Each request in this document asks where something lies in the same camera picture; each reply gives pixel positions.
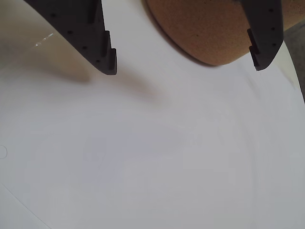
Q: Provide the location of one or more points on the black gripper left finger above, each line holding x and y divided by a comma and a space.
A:
78, 23

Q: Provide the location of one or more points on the brown cylindrical pen holder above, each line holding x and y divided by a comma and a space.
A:
202, 28

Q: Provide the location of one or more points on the person's hand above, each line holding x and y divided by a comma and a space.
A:
47, 55

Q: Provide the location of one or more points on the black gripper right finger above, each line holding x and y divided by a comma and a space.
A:
267, 23

